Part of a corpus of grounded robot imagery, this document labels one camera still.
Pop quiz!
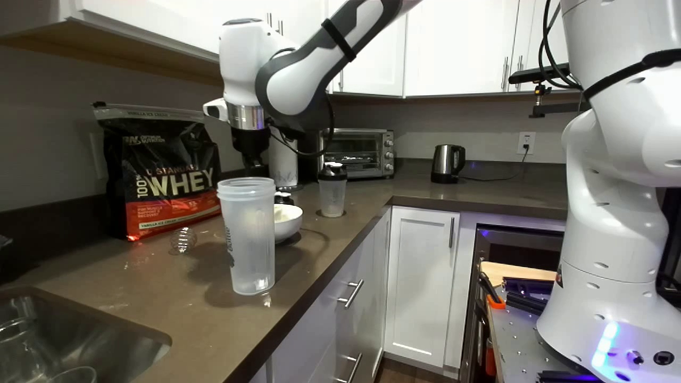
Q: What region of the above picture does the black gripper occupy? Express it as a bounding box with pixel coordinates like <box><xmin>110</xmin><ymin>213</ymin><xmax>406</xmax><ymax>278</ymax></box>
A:
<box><xmin>232</xmin><ymin>126</ymin><xmax>273</xmax><ymax>178</ymax></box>

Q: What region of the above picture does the white bowl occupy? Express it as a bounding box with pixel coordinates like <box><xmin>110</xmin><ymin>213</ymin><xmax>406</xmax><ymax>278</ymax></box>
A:
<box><xmin>273</xmin><ymin>201</ymin><xmax>307</xmax><ymax>246</ymax></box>

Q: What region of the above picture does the large translucent shaker cup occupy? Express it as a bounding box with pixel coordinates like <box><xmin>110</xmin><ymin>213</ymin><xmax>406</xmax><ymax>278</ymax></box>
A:
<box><xmin>215</xmin><ymin>174</ymin><xmax>280</xmax><ymax>298</ymax></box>

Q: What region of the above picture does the small shaker cup black lid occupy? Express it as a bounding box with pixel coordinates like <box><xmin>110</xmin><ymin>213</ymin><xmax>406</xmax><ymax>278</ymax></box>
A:
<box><xmin>316</xmin><ymin>159</ymin><xmax>350</xmax><ymax>219</ymax></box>

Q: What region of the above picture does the black whey protein bag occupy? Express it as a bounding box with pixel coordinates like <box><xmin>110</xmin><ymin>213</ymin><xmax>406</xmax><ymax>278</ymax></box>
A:
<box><xmin>92</xmin><ymin>99</ymin><xmax>224</xmax><ymax>244</ymax></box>

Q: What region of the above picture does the silver toaster oven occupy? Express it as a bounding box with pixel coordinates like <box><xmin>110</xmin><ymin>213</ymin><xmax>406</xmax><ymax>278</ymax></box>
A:
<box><xmin>322</xmin><ymin>126</ymin><xmax>399</xmax><ymax>181</ymax></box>

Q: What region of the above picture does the white upper cabinet door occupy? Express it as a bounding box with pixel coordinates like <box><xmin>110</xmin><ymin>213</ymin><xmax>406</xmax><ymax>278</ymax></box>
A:
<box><xmin>328</xmin><ymin>13</ymin><xmax>408</xmax><ymax>98</ymax></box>
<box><xmin>403</xmin><ymin>0</ymin><xmax>522</xmax><ymax>98</ymax></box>
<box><xmin>512</xmin><ymin>0</ymin><xmax>570</xmax><ymax>96</ymax></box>

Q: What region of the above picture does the white cabinet door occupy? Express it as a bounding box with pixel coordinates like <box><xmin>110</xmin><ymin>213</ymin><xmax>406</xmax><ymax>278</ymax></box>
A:
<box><xmin>384</xmin><ymin>204</ymin><xmax>464</xmax><ymax>372</ymax></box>
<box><xmin>512</xmin><ymin>0</ymin><xmax>570</xmax><ymax>96</ymax></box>
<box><xmin>403</xmin><ymin>0</ymin><xmax>522</xmax><ymax>98</ymax></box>
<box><xmin>328</xmin><ymin>13</ymin><xmax>408</xmax><ymax>98</ymax></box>

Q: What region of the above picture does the steel electric kettle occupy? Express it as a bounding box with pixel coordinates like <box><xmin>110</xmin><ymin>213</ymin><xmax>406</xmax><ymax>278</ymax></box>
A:
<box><xmin>431</xmin><ymin>142</ymin><xmax>469</xmax><ymax>184</ymax></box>

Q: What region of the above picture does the white drawer bank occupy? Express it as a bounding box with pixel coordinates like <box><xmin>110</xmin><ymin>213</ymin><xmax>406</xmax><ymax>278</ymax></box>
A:
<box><xmin>263</xmin><ymin>209</ymin><xmax>394</xmax><ymax>383</ymax></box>

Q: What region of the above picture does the white lower cabinet door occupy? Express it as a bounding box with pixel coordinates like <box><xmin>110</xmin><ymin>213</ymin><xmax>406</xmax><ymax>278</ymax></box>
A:
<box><xmin>384</xmin><ymin>204</ymin><xmax>464</xmax><ymax>372</ymax></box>

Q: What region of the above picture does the stainless steel sink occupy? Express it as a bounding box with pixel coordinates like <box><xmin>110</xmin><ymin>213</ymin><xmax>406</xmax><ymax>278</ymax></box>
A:
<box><xmin>0</xmin><ymin>285</ymin><xmax>174</xmax><ymax>383</ymax></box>

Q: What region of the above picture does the wooden board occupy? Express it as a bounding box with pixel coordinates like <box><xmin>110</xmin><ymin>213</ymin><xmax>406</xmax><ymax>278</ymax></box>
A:
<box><xmin>480</xmin><ymin>259</ymin><xmax>560</xmax><ymax>290</ymax></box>

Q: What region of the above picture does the black tool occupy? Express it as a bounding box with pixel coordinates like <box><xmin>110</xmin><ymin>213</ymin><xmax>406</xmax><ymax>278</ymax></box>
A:
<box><xmin>500</xmin><ymin>275</ymin><xmax>557</xmax><ymax>315</ymax></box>

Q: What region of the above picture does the grey robot mounting table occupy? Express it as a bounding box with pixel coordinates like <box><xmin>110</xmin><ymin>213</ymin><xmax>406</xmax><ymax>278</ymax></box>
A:
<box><xmin>485</xmin><ymin>302</ymin><xmax>681</xmax><ymax>383</ymax></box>

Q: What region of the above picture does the wire whisk ball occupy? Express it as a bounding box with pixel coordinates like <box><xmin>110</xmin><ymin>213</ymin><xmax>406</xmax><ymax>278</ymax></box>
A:
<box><xmin>170</xmin><ymin>226</ymin><xmax>195</xmax><ymax>254</ymax></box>

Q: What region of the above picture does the steel drawer handle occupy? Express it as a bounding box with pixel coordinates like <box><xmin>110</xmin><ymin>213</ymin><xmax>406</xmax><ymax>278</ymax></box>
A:
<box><xmin>336</xmin><ymin>278</ymin><xmax>366</xmax><ymax>309</ymax></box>
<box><xmin>332</xmin><ymin>351</ymin><xmax>361</xmax><ymax>383</ymax></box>

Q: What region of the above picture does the white upper wall cabinet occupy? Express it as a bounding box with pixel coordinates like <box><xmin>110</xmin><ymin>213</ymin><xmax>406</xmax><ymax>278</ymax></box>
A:
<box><xmin>0</xmin><ymin>0</ymin><xmax>332</xmax><ymax>96</ymax></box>

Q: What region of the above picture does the black kettle power cord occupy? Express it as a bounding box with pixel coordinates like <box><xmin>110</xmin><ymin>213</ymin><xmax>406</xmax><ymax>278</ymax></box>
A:
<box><xmin>462</xmin><ymin>145</ymin><xmax>531</xmax><ymax>182</ymax></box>

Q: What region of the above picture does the white wall outlet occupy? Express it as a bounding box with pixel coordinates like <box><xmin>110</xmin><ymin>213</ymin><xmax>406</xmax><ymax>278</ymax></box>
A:
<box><xmin>517</xmin><ymin>130</ymin><xmax>539</xmax><ymax>156</ymax></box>

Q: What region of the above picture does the orange handled tool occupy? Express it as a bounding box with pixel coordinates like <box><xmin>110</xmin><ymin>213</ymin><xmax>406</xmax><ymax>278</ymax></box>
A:
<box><xmin>476</xmin><ymin>264</ymin><xmax>512</xmax><ymax>313</ymax></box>

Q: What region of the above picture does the black camera on mount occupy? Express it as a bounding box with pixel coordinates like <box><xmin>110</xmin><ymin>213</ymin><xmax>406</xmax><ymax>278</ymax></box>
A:
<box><xmin>507</xmin><ymin>62</ymin><xmax>587</xmax><ymax>119</ymax></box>

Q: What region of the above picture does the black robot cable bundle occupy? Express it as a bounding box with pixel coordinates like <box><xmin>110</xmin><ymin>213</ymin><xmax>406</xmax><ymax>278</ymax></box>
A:
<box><xmin>536</xmin><ymin>0</ymin><xmax>592</xmax><ymax>92</ymax></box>

